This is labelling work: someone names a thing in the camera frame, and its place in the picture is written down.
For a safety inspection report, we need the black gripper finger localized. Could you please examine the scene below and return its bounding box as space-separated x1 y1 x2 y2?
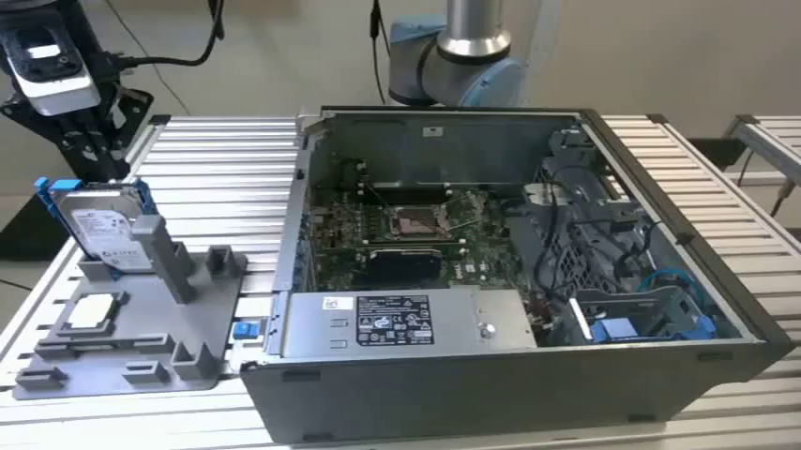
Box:
103 87 155 183
0 96 107 184

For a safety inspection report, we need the hard disk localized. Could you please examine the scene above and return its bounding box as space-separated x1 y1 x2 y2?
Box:
34 176 159 282

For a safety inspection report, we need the grey disk bay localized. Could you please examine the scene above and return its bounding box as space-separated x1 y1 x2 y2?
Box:
572 284 716 344

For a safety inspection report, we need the black stand with base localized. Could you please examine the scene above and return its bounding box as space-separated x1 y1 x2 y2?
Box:
0 190 71 262

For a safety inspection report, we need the silver CPU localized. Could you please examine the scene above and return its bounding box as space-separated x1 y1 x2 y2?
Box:
65 293 119 330

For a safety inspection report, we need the grey parts rack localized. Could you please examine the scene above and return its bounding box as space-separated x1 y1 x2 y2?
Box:
11 214 250 402

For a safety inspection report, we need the black RAM slot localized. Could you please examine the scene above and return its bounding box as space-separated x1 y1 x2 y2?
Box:
360 179 453 194

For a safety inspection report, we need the CPU socket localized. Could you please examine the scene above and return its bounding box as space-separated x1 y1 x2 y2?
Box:
389 204 450 241

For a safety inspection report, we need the green motherboard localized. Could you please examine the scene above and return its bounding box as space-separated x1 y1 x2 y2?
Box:
307 185 533 292

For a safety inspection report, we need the silver power supply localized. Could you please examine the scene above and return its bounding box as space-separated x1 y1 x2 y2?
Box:
279 288 541 360

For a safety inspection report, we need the grey metal drive cage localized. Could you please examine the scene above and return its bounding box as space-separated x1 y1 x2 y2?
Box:
505 128 685 301

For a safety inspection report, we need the open black PC case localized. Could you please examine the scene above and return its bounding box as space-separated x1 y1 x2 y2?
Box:
239 105 797 445

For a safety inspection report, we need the black box under table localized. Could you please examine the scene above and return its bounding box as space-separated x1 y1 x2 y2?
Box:
687 137 748 173

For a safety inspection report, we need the metal slat side table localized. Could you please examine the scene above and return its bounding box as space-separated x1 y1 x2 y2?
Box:
724 113 801 175

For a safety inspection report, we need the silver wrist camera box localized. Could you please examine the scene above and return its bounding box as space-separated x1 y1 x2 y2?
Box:
0 26 103 116

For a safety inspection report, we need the thick black gripper cable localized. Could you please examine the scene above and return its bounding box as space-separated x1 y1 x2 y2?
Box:
115 0 227 68

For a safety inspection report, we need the black hanging cable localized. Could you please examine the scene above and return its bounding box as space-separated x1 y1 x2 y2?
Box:
370 0 389 104

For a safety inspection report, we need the long black wire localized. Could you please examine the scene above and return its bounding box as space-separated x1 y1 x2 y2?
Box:
534 185 569 304

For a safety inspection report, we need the short black wire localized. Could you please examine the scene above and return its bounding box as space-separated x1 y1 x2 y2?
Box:
616 218 685 278

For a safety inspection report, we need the blue wire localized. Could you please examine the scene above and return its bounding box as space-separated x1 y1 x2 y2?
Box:
643 265 711 321

